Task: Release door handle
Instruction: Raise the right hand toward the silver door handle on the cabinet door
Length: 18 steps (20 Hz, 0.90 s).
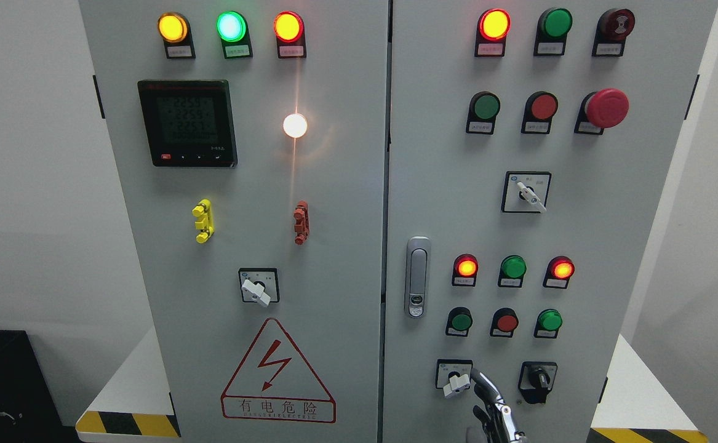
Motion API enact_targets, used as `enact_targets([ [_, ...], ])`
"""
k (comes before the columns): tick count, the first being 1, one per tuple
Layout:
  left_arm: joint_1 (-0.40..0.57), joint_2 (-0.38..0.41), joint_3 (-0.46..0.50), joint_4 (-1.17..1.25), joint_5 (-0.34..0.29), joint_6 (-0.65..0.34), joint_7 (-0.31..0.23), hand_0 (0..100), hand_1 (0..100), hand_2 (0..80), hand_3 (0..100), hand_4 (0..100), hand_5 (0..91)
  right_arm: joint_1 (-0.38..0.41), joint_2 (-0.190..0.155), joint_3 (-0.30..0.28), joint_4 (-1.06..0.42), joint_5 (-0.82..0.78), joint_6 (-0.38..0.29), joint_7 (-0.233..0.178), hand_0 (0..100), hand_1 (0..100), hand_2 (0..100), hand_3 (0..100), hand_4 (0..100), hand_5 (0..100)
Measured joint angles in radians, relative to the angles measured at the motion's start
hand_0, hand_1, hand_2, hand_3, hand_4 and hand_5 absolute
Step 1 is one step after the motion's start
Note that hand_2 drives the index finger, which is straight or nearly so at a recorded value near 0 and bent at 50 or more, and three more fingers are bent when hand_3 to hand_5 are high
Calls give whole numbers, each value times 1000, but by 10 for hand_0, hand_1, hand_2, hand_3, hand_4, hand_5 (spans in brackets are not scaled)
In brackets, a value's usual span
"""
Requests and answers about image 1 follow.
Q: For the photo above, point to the yellow indicator light top left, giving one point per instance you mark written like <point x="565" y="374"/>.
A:
<point x="177" y="35"/>

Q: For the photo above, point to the yellow terminal connector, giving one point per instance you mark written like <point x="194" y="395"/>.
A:
<point x="203" y="220"/>

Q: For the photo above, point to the left door rotary switch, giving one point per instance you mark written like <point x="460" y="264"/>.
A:
<point x="259" y="285"/>

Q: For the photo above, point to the green push button lower left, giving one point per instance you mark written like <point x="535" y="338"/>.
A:
<point x="459" y="321"/>

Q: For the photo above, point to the red push button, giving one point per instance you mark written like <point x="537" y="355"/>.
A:
<point x="505" y="322"/>
<point x="539" y="110"/>

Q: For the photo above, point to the red terminal connector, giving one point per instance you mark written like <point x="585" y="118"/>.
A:
<point x="301" y="222"/>

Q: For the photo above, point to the white base platform hazard stripes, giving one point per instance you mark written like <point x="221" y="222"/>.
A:
<point x="135" y="406"/>

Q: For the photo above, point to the grey cabinet door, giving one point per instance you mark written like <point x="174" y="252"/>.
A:
<point x="330" y="286"/>
<point x="448" y="186"/>

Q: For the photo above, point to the green indicator middle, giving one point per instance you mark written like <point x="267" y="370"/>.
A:
<point x="512" y="272"/>

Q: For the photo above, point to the upper right rotary switch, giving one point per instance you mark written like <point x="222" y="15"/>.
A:
<point x="526" y="192"/>

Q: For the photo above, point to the red push button upper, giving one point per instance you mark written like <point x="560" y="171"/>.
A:
<point x="539" y="110"/>

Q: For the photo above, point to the grey left cabinet door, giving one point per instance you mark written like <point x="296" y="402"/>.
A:
<point x="330" y="286"/>

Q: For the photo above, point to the black digital power meter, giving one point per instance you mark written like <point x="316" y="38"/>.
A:
<point x="189" y="122"/>

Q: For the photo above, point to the lower white rotary switch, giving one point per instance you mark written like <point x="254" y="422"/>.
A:
<point x="452" y="376"/>

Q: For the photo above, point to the lit red indicator top right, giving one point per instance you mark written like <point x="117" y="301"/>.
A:
<point x="491" y="36"/>

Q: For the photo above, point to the green push button upper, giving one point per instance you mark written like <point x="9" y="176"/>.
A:
<point x="482" y="113"/>

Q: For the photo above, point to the black box lower left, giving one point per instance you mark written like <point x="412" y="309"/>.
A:
<point x="27" y="411"/>

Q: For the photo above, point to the green push button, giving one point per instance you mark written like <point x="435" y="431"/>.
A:
<point x="459" y="321"/>
<point x="482" y="113"/>
<point x="548" y="324"/>

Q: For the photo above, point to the red lightning warning sticker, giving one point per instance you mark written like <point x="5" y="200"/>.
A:
<point x="274" y="381"/>

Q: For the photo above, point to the white lit indicator light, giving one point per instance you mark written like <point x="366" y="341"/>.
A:
<point x="295" y="125"/>

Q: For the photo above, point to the red push button lower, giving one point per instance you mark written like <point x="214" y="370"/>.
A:
<point x="505" y="322"/>

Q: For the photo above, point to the lit red indicator middle left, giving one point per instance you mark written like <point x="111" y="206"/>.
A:
<point x="465" y="270"/>

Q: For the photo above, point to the green lit indicator light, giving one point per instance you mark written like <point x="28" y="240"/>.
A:
<point x="233" y="31"/>

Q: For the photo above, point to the black knob selector switch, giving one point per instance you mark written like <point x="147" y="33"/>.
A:
<point x="536" y="380"/>

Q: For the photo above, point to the grey right cabinet door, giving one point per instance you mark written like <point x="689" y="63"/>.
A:
<point x="448" y="186"/>

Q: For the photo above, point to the lit red indicator middle right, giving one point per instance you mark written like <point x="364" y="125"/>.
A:
<point x="558" y="273"/>

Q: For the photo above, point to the green push button lower right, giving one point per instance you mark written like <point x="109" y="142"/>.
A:
<point x="548" y="324"/>

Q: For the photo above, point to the green indicator top right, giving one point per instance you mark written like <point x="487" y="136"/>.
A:
<point x="552" y="30"/>

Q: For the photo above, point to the lit red indicator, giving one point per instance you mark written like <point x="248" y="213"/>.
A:
<point x="465" y="270"/>
<point x="491" y="36"/>
<point x="558" y="273"/>

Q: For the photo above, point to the red emergency stop button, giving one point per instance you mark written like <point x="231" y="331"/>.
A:
<point x="601" y="110"/>

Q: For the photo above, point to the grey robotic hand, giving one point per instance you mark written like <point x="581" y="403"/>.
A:
<point x="496" y="417"/>

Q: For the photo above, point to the red-yellow indicator light left door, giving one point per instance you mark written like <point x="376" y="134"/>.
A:
<point x="290" y="35"/>

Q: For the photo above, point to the dark red buzzer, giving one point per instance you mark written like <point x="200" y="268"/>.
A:
<point x="613" y="27"/>

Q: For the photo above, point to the silver door handle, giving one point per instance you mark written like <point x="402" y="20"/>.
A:
<point x="416" y="275"/>

